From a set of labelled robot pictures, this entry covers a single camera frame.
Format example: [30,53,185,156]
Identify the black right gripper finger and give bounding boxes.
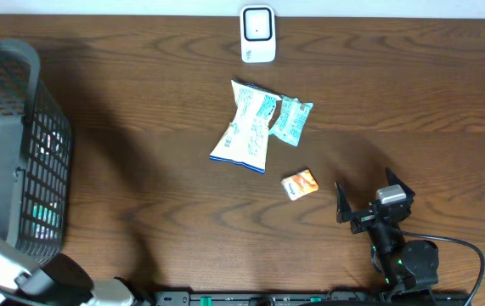
[386,167,415,198]
[335,181,352,224]

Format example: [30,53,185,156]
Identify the orange tissue packet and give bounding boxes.
[281,169,319,201]

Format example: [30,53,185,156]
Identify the large teal wipes packet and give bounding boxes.
[269,96,313,147]

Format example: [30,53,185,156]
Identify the cream blue snack bag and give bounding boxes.
[209,80,280,174]

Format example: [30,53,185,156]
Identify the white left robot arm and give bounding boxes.
[0,227,155,305]

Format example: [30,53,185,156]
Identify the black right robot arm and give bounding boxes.
[336,168,439,299]

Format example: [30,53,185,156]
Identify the white barcode scanner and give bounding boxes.
[240,5,277,64]

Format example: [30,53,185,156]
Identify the grey plastic mesh basket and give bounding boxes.
[0,39,73,264]

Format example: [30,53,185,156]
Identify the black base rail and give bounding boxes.
[153,289,469,306]

